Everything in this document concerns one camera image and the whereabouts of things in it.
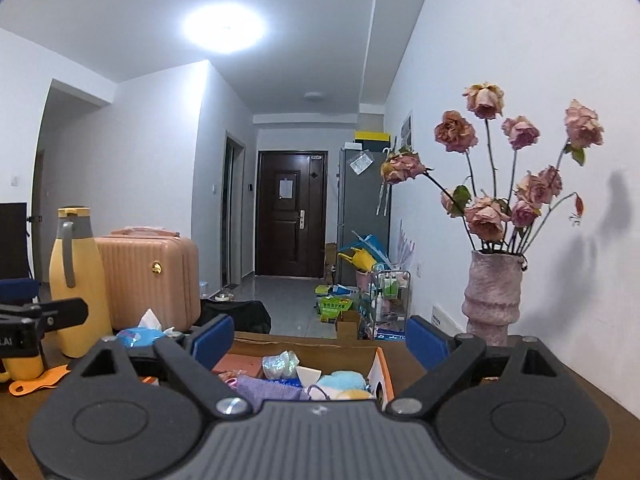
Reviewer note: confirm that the clear plastic bag on cabinet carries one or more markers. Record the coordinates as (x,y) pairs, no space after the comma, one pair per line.
(361,162)

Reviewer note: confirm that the yellow thermos jug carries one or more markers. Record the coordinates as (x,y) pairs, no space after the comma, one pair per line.
(75,285)

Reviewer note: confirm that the round ceiling light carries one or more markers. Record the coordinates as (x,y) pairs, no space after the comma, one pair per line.
(223,22)

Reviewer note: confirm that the brown cardboard box on floor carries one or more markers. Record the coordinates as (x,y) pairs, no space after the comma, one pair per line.
(330,260)

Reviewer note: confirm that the dark brown entrance door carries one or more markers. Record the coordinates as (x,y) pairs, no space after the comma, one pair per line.
(291,230)

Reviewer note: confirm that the orange flat spatula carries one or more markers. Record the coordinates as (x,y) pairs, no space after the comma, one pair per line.
(42,381)

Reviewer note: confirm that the white folded umbrella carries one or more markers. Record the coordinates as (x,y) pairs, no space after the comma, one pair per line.
(385,195)

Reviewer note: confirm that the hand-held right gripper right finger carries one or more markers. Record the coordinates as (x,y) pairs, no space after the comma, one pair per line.
(425,342)

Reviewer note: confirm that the clear plastic mesh bag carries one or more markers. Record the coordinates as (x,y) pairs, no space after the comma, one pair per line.
(280,362)

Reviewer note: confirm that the pink bin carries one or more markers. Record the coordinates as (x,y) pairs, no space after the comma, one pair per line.
(362,280)

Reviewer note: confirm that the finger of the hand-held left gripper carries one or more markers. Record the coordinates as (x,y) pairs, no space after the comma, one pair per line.
(57,312)
(17,291)

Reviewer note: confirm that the pink layered sponge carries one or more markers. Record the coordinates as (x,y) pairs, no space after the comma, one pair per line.
(242,361)

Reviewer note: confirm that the blue plush toy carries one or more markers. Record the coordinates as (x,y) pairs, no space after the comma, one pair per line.
(342,380)

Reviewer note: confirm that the yellow black box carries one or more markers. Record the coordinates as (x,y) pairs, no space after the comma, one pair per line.
(372,136)

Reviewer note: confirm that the green packet on floor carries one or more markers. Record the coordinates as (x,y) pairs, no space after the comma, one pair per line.
(336,308)

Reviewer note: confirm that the red orange cardboard box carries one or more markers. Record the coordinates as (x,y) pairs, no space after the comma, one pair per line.
(340,355)

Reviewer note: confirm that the small ceiling lamp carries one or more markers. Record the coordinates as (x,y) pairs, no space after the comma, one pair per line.
(313,95)

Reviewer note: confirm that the white paper on door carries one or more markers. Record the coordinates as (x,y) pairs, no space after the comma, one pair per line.
(285,188)

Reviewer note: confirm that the black paper bag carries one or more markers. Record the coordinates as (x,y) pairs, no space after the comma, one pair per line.
(12,240)

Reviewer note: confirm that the purple sponge cloth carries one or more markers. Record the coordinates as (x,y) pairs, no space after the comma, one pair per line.
(267,389)

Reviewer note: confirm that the pink ribbed suitcase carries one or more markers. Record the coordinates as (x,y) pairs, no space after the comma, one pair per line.
(150,280)

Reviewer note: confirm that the grey tall cabinet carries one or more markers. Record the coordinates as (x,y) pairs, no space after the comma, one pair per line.
(362,205)

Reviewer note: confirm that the small open cardboard box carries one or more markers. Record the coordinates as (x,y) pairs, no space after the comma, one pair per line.
(348,326)

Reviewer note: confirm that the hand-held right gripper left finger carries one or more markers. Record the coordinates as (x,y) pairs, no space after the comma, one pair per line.
(212,342)

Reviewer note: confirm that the side door frame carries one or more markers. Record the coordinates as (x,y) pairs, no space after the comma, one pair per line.
(232,210)

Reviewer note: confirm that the purple coral wall sticker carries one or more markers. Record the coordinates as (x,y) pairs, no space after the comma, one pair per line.
(406,247)

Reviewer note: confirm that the white yellow plush toy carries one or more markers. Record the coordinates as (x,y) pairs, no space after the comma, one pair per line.
(352,394)

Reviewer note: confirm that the blue tissue pack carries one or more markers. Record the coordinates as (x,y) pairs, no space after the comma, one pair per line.
(142,336)

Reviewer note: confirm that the black bag on floor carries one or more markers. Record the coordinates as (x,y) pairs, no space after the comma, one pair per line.
(235,316)

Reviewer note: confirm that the pink textured vase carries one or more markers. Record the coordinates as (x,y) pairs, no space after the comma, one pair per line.
(492,300)

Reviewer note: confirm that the dried pink roses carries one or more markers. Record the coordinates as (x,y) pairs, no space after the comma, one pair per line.
(482,217)

